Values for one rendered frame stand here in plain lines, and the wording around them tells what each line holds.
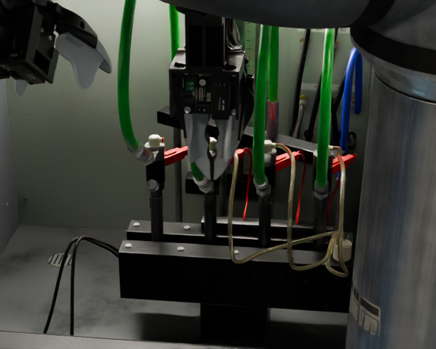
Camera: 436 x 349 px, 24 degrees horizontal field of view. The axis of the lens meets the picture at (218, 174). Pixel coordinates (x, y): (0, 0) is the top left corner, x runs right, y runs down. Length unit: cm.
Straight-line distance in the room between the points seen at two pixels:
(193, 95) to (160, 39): 67
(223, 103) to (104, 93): 74
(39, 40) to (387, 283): 54
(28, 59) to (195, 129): 20
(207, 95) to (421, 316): 48
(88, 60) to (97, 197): 76
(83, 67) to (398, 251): 56
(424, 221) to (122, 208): 128
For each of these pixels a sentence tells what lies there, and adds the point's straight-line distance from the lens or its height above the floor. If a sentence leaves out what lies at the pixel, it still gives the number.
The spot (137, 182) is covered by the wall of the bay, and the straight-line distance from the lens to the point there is 179.
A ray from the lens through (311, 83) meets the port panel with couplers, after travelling 168.
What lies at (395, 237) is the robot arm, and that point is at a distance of 59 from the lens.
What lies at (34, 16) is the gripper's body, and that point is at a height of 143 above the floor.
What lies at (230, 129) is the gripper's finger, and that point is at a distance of 107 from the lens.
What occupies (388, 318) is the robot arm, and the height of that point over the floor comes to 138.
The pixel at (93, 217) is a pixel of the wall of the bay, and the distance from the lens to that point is 185.
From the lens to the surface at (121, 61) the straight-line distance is 122.
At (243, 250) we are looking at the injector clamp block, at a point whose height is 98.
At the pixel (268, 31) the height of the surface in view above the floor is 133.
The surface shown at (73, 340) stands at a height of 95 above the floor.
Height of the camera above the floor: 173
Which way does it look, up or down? 26 degrees down
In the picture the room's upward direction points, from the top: straight up
